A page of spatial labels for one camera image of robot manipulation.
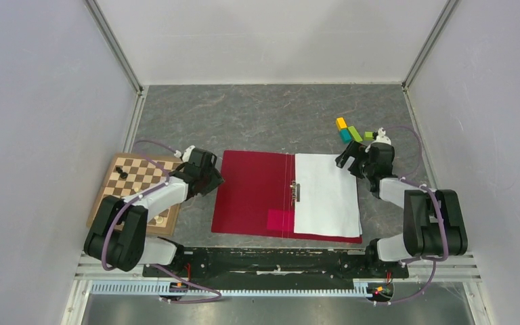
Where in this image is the white paper sheet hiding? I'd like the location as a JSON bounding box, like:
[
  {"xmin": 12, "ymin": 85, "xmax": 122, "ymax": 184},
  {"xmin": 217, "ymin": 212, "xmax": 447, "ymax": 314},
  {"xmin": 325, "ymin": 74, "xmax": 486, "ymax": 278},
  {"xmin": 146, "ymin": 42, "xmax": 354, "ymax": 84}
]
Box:
[{"xmin": 294, "ymin": 154, "xmax": 362, "ymax": 238}]

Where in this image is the red clip file folder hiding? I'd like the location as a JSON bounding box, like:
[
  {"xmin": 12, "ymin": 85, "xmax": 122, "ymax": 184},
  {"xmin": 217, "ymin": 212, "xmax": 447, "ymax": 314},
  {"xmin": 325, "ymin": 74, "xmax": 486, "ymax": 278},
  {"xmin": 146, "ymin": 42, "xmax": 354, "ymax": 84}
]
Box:
[{"xmin": 211, "ymin": 150, "xmax": 363, "ymax": 244}]

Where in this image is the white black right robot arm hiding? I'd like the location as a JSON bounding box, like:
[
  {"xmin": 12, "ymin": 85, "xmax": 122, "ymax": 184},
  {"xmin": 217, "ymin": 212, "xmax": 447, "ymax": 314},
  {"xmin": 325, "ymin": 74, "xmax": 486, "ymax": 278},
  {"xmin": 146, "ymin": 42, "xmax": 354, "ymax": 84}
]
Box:
[{"xmin": 335, "ymin": 142, "xmax": 469, "ymax": 276}]

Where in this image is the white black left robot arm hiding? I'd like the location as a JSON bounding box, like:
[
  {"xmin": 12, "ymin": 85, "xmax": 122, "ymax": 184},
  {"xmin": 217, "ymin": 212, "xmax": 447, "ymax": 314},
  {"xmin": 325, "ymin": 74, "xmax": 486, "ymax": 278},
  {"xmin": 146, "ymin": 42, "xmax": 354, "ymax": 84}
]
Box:
[{"xmin": 83, "ymin": 146, "xmax": 224, "ymax": 276}]

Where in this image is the teal block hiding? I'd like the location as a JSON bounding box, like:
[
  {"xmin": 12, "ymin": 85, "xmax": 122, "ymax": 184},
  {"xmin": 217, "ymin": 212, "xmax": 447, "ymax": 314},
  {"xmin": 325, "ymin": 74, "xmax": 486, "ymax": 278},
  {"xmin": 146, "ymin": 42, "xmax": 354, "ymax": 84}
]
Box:
[{"xmin": 339, "ymin": 129, "xmax": 352, "ymax": 144}]

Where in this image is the long green block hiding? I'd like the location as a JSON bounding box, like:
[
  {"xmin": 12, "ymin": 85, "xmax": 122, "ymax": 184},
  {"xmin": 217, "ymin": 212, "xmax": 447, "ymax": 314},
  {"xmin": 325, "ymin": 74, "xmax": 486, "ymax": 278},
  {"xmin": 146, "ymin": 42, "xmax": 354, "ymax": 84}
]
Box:
[{"xmin": 347, "ymin": 126, "xmax": 363, "ymax": 143}]

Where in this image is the short green block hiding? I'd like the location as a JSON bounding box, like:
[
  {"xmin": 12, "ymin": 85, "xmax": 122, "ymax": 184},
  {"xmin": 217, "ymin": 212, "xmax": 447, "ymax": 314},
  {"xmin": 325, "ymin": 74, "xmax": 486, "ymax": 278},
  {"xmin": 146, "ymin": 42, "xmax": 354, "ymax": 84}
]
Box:
[{"xmin": 364, "ymin": 131, "xmax": 376, "ymax": 141}]

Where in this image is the orange block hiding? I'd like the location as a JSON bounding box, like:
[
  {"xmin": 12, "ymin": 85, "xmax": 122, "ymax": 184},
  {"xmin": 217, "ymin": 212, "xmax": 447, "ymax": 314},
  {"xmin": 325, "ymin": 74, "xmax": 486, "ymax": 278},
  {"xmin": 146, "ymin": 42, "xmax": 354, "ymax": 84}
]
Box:
[{"xmin": 335, "ymin": 117, "xmax": 348, "ymax": 131}]

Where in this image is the wooden chessboard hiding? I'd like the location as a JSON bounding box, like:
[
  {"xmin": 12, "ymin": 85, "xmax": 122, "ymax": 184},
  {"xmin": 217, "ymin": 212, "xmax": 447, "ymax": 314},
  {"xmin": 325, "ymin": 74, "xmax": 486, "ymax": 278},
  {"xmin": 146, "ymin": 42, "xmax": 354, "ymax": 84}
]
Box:
[{"xmin": 86, "ymin": 153, "xmax": 181, "ymax": 236}]

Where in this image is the black chess piece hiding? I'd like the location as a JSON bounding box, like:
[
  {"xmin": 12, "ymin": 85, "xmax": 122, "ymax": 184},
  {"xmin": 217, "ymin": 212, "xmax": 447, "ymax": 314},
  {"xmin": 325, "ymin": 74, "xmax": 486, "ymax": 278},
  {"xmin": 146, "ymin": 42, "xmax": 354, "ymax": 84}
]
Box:
[{"xmin": 114, "ymin": 166, "xmax": 129, "ymax": 179}]

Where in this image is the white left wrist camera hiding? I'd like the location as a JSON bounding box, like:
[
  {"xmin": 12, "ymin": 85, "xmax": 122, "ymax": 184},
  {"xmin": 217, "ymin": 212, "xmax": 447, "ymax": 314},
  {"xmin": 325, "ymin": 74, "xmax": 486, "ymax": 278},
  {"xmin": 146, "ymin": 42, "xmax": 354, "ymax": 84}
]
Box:
[{"xmin": 173, "ymin": 145, "xmax": 196, "ymax": 163}]

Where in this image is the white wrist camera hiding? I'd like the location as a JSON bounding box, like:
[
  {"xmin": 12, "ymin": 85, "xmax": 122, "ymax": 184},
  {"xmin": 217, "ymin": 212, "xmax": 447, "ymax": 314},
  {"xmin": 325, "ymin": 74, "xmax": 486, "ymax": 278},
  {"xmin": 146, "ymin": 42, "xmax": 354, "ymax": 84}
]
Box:
[
  {"xmin": 370, "ymin": 127, "xmax": 392, "ymax": 146},
  {"xmin": 173, "ymin": 145, "xmax": 196, "ymax": 163}
]

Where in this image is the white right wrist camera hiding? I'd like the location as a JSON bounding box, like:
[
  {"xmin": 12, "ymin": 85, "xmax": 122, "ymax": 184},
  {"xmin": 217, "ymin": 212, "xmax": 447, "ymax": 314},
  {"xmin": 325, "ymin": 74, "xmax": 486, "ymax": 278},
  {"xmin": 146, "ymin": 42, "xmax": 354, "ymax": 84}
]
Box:
[{"xmin": 370, "ymin": 127, "xmax": 392, "ymax": 146}]

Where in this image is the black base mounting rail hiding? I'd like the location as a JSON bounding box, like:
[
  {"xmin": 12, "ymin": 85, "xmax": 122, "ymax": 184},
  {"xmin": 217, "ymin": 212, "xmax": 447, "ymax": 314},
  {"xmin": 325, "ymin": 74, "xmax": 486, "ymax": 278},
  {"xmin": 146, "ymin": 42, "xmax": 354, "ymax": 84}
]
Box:
[{"xmin": 168, "ymin": 247, "xmax": 409, "ymax": 290}]

